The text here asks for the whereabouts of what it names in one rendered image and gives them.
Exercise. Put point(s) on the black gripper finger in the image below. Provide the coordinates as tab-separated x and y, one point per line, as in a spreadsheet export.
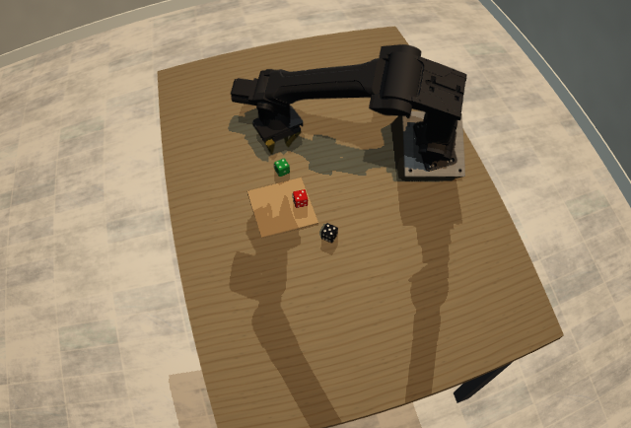
270	145
291	139

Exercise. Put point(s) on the red die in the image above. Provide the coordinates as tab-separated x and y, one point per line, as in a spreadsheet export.
300	198

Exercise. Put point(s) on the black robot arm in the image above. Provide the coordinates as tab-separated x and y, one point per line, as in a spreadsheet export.
410	82

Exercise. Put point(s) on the green die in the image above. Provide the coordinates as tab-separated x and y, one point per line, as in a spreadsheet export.
282	168

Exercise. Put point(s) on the black die with white pips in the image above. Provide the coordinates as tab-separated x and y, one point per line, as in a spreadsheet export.
329	233

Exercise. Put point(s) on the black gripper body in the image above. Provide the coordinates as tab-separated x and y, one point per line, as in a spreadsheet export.
278	125

